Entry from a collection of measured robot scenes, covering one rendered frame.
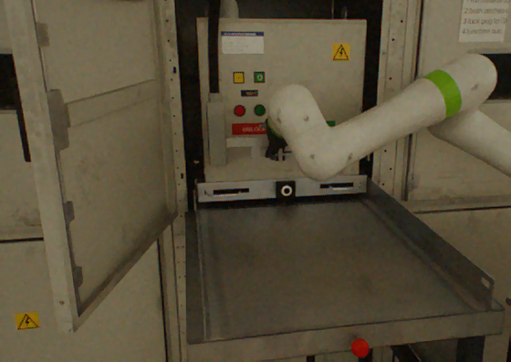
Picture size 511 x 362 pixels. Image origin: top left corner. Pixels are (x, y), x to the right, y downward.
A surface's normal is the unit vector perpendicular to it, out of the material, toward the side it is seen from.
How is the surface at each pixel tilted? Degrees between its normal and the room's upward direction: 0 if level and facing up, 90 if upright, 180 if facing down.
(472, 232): 90
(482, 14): 90
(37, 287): 90
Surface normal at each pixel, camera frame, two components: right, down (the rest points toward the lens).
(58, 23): 1.00, 0.04
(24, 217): 0.21, 0.31
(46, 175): -0.08, 0.31
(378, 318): 0.01, -0.95
